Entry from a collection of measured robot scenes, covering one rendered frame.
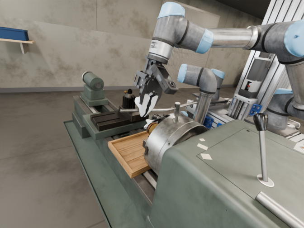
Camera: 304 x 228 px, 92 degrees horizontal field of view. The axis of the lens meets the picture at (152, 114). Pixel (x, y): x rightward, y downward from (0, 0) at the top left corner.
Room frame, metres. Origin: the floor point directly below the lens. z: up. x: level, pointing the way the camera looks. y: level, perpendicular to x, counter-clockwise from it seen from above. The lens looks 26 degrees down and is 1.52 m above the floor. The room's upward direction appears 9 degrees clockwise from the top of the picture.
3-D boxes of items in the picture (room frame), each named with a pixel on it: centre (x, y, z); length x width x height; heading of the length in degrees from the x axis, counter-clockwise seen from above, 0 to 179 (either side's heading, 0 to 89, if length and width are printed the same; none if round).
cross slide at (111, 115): (1.05, 0.24, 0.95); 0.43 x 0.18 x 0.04; 132
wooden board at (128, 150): (0.78, 0.02, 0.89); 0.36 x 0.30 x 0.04; 132
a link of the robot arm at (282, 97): (0.86, -0.76, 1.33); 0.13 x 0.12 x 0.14; 14
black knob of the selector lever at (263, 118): (0.35, -0.28, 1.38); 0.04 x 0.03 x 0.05; 42
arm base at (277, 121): (0.87, -0.76, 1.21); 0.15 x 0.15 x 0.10
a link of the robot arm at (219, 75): (1.29, -0.48, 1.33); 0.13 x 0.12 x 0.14; 67
